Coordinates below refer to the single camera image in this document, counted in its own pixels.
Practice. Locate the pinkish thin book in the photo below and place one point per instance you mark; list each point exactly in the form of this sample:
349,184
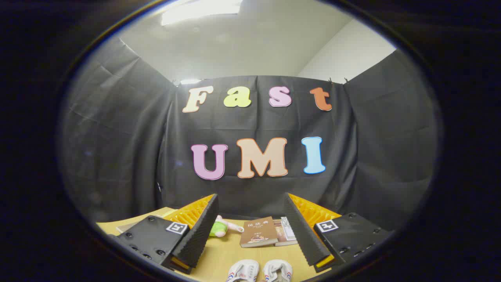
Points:
282,239

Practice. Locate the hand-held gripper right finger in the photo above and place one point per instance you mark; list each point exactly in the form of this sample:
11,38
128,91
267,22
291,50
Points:
303,231

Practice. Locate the brown cover book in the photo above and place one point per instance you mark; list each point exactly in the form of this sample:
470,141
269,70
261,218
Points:
258,232

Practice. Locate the ceiling light panel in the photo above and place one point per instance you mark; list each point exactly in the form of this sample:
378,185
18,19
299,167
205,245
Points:
199,11

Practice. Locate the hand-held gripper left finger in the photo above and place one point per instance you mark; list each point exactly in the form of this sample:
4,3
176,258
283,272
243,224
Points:
199,231

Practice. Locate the white striped shoe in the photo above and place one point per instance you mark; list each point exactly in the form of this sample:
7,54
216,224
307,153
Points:
278,270
243,271

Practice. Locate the pink and green plush toy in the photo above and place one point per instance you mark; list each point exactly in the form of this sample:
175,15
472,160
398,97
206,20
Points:
224,228

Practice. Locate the cream fabric storage box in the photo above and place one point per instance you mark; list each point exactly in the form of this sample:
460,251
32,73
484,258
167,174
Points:
126,227

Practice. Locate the black backdrop cloth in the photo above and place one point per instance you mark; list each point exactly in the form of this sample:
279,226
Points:
137,156

